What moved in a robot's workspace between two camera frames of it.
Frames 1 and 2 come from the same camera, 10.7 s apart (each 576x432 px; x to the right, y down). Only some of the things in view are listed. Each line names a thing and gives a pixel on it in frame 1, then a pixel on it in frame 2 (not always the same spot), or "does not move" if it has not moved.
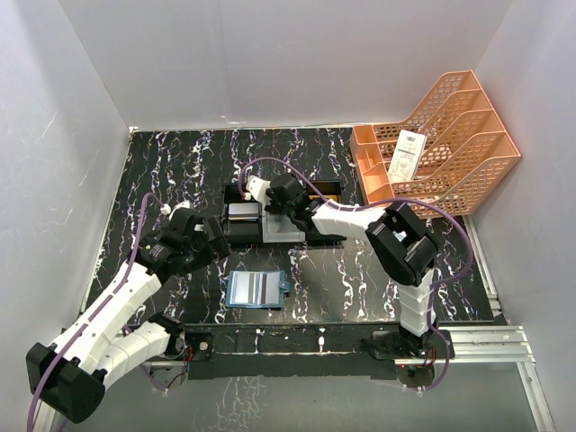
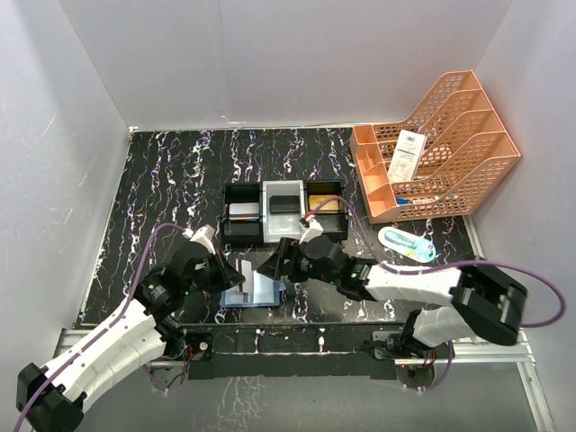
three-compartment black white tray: (246, 219) does not move
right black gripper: (274, 201) to (288, 257)
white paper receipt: (407, 155) does not move
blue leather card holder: (256, 289) does not move
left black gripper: (214, 236) to (218, 272)
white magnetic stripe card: (268, 288) to (247, 270)
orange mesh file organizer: (448, 155) does not move
